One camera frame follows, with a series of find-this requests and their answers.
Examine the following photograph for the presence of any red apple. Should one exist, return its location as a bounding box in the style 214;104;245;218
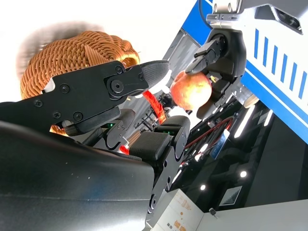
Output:
170;71;213;111

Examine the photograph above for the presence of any wicker basket with red handle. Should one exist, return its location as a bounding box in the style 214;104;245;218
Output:
20;30;167;155

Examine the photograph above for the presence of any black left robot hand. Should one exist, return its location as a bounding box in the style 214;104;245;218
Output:
184;28;247;119

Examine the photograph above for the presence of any white cardboard box orange print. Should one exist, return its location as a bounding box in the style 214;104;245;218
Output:
154;188;218;231

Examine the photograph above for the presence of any white panel with blue stripes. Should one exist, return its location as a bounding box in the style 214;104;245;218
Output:
180;0;308;107

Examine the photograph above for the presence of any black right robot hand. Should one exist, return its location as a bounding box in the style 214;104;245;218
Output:
0;60;191;231

